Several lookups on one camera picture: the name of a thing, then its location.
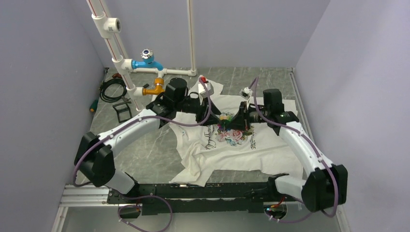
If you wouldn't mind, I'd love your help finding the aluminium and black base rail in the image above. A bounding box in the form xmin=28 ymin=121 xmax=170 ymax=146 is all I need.
xmin=60 ymin=182 xmax=300 ymax=216

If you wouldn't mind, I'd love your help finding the coiled black cable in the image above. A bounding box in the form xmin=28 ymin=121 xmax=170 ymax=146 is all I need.
xmin=100 ymin=78 xmax=129 ymax=103

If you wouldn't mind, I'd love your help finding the blue plastic tap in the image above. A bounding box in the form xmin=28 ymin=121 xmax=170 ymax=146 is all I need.
xmin=131 ymin=49 xmax=163 ymax=71

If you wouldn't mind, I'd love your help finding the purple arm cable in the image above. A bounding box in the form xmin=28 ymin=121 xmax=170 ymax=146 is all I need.
xmin=72 ymin=76 xmax=213 ymax=232
xmin=248 ymin=76 xmax=340 ymax=224

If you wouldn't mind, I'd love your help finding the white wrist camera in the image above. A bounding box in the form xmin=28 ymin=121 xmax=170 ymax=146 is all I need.
xmin=198 ymin=75 xmax=214 ymax=99
xmin=239 ymin=87 xmax=253 ymax=100

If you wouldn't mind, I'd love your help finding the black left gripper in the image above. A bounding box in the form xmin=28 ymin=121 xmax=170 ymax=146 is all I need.
xmin=175 ymin=94 xmax=222 ymax=126

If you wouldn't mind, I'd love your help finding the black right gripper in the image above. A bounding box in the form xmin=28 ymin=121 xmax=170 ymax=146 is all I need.
xmin=225 ymin=101 xmax=270 ymax=131

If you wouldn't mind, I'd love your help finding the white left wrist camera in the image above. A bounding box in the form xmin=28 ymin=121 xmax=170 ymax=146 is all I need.
xmin=198 ymin=75 xmax=214 ymax=99

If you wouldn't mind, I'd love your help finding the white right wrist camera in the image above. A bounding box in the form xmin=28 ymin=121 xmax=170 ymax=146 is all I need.
xmin=239 ymin=87 xmax=253 ymax=100

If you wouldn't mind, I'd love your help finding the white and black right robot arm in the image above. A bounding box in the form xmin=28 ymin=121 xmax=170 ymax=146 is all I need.
xmin=223 ymin=87 xmax=348 ymax=212

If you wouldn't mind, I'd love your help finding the white PVC pipe frame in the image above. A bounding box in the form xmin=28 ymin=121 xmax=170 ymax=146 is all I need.
xmin=87 ymin=0 xmax=197 ymax=111

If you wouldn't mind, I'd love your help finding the orange plastic tap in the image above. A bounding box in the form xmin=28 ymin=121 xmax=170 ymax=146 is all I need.
xmin=142 ymin=78 xmax=165 ymax=96

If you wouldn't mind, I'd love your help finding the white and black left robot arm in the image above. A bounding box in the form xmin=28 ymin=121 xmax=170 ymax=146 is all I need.
xmin=73 ymin=76 xmax=215 ymax=203

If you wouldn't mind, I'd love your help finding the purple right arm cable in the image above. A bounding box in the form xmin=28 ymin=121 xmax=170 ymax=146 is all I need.
xmin=248 ymin=76 xmax=340 ymax=224

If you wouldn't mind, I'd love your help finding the black rectangular frame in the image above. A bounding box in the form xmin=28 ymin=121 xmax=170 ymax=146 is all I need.
xmin=112 ymin=102 xmax=132 ymax=124

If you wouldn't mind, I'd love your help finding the white floral print t-shirt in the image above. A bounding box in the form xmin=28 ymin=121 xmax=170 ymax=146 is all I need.
xmin=168 ymin=75 xmax=304 ymax=188

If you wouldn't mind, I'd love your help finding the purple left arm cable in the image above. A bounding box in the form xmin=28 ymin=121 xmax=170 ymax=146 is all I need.
xmin=72 ymin=76 xmax=213 ymax=232

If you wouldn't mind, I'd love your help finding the green handled screwdriver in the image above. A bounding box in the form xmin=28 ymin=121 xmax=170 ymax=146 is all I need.
xmin=89 ymin=99 xmax=98 ymax=113

